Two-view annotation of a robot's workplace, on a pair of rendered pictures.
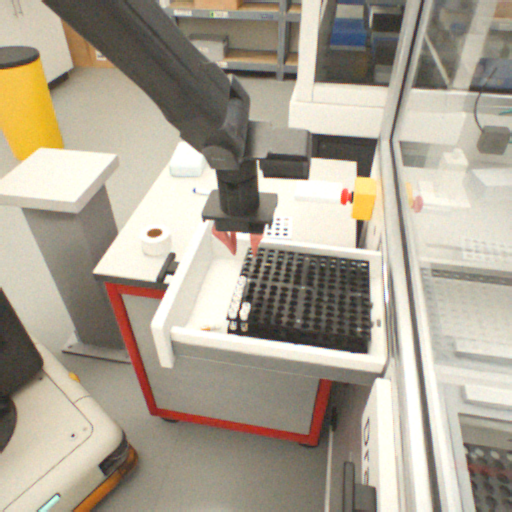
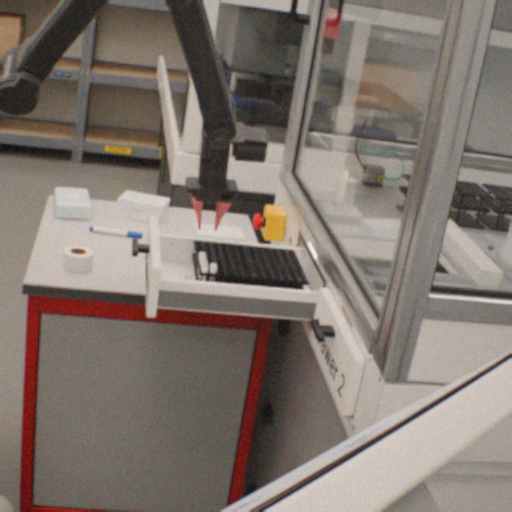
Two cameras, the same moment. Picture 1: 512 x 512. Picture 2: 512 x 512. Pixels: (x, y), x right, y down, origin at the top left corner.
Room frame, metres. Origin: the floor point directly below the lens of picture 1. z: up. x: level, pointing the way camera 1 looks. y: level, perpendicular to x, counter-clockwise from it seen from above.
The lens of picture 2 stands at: (-1.06, 0.52, 1.54)
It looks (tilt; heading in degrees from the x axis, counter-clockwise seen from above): 21 degrees down; 338
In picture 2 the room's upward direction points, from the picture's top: 9 degrees clockwise
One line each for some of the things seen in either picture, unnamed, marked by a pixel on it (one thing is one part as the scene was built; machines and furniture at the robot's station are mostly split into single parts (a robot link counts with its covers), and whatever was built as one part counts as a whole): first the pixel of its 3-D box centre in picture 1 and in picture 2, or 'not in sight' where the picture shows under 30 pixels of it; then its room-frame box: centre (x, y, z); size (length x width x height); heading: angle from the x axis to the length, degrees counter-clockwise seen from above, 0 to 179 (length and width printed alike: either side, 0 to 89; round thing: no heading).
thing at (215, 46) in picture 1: (206, 46); not in sight; (4.55, 0.49, 0.22); 0.40 x 0.30 x 0.17; 79
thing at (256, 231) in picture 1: (244, 231); (210, 208); (0.50, 0.02, 1.01); 0.07 x 0.07 x 0.09; 79
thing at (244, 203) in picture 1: (238, 193); (212, 174); (0.50, 0.02, 1.08); 0.10 x 0.07 x 0.07; 79
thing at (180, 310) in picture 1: (189, 283); (152, 263); (0.52, 0.12, 0.87); 0.29 x 0.02 x 0.11; 169
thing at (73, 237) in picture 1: (88, 263); not in sight; (1.11, 0.61, 0.38); 0.30 x 0.30 x 0.76; 79
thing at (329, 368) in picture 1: (306, 302); (251, 277); (0.48, -0.09, 0.86); 0.40 x 0.26 x 0.06; 79
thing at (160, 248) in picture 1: (156, 239); (77, 259); (0.76, 0.23, 0.78); 0.07 x 0.07 x 0.04
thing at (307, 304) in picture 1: (301, 300); (247, 274); (0.49, -0.08, 0.87); 0.22 x 0.18 x 0.06; 79
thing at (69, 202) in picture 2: (189, 158); (72, 202); (1.15, 0.20, 0.78); 0.15 x 0.10 x 0.04; 176
